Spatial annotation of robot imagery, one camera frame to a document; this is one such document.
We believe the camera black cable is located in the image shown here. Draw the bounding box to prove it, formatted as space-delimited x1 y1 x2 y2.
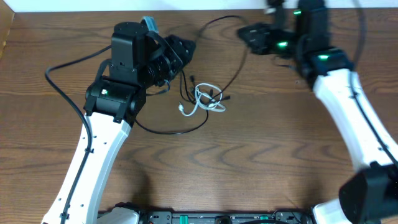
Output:
348 0 398 169
44 45 113 224

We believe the right camera black cable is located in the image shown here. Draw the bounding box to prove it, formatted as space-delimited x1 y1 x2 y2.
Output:
348 0 398 169

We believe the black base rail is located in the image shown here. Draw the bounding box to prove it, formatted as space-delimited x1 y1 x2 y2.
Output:
136 209 315 224

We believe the left camera black cable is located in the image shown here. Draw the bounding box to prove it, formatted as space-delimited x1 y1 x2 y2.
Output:
44 45 113 224

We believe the white cable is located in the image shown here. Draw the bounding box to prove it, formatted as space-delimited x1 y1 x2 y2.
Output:
178 83 227 118

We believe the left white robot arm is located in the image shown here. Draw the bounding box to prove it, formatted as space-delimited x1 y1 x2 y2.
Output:
42 17 196 223

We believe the short black cable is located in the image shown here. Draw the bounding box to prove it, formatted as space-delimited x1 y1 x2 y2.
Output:
179 70 231 105

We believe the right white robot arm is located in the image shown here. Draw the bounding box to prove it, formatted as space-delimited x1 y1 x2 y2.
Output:
237 0 397 223

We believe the long black cable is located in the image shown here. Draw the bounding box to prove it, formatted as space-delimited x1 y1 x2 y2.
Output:
135 14 249 136

